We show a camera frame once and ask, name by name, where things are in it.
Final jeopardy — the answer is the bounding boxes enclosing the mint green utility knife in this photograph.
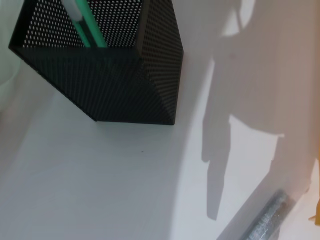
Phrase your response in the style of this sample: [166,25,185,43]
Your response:
[61,0,108,48]

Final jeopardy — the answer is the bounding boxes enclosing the black mesh pen holder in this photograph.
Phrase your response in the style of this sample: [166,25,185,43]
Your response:
[7,0,185,126]

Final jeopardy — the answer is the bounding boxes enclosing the grey marker pen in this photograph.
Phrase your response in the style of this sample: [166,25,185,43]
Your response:
[241,189,297,240]

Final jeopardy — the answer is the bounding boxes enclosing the pale green glass fruit plate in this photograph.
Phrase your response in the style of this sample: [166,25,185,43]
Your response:
[0,47,20,116]

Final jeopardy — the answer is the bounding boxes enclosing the yellow plastic storage bin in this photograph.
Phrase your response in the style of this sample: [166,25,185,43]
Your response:
[306,157,320,226]

